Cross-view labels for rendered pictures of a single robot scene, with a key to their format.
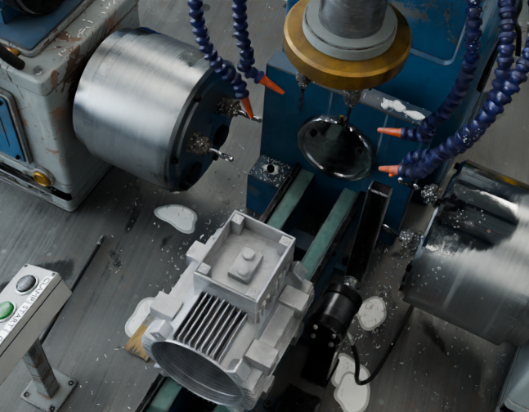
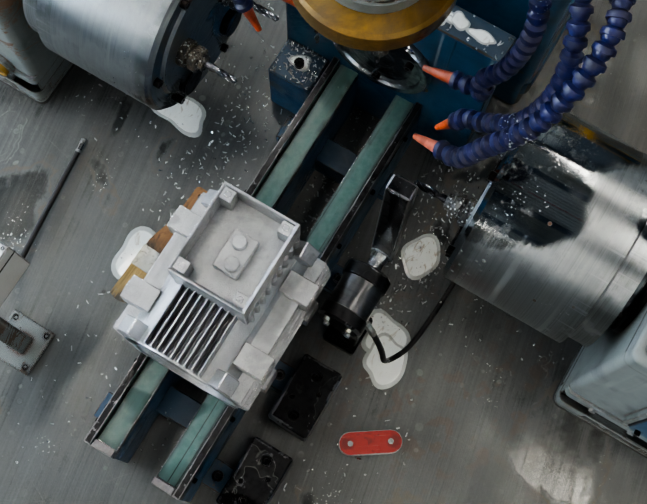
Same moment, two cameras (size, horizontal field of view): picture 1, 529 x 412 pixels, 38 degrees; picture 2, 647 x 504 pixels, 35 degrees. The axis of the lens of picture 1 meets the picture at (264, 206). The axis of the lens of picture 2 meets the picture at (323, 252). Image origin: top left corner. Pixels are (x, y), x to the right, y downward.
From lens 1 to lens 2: 0.35 m
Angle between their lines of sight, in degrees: 21
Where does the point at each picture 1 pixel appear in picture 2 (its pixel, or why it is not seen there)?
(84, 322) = (61, 257)
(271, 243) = (271, 222)
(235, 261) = (223, 251)
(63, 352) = (36, 296)
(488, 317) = (541, 320)
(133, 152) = (104, 68)
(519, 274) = (581, 281)
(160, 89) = not seen: outside the picture
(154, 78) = not seen: outside the picture
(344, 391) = (376, 357)
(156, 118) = (129, 32)
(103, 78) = not seen: outside the picture
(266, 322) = (263, 319)
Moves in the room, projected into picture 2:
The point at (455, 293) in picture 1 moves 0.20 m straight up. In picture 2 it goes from (502, 290) to (540, 245)
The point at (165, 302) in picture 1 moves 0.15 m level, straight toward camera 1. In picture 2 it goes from (139, 291) to (149, 420)
